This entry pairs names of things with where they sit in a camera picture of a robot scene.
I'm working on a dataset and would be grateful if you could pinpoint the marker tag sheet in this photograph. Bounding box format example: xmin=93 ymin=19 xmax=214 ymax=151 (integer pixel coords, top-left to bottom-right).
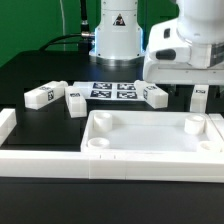
xmin=73 ymin=81 xmax=138 ymax=101

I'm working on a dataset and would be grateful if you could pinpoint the white front fence bar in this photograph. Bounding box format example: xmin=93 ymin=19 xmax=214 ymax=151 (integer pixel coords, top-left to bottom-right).
xmin=0 ymin=150 xmax=224 ymax=183

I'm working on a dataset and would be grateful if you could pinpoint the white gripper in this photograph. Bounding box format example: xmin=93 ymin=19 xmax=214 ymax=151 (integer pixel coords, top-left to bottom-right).
xmin=143 ymin=19 xmax=224 ymax=85

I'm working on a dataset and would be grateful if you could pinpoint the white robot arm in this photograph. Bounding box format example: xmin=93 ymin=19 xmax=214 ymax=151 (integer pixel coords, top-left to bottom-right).
xmin=89 ymin=0 xmax=224 ymax=85

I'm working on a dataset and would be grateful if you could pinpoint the white fence block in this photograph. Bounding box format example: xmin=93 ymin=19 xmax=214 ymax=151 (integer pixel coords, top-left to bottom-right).
xmin=209 ymin=114 xmax=224 ymax=139
xmin=0 ymin=108 xmax=17 ymax=146

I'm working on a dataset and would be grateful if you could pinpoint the white desk top tray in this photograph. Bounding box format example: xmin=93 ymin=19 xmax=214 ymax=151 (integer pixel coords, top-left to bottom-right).
xmin=81 ymin=110 xmax=224 ymax=153

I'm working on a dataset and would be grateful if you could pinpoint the white right fence block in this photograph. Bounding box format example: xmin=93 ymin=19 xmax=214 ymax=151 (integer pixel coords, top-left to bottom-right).
xmin=209 ymin=114 xmax=224 ymax=139

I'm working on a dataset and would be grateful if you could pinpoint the white left fence block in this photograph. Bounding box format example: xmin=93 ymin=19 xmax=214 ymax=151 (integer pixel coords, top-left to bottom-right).
xmin=0 ymin=108 xmax=17 ymax=146

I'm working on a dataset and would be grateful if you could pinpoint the white thin cable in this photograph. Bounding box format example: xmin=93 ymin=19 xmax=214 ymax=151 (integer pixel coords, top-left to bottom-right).
xmin=59 ymin=0 xmax=67 ymax=52

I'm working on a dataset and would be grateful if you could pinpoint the black cable with connector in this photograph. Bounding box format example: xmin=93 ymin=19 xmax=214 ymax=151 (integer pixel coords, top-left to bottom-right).
xmin=38 ymin=0 xmax=97 ymax=52

